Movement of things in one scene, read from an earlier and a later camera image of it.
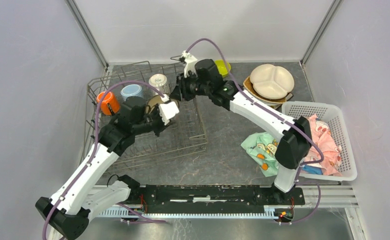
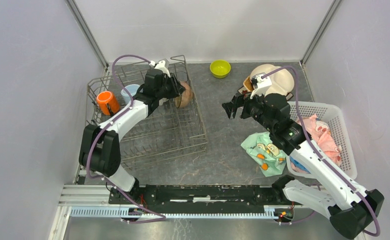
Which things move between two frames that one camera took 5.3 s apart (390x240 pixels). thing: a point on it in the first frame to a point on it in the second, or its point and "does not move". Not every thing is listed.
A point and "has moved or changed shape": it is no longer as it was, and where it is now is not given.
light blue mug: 132,90 does not move
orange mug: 109,99 does not move
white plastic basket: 331,113 does not move
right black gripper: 183,82 to 237,101
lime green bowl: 223,67 does not move
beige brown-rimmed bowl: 152,101 has moved or changed shape
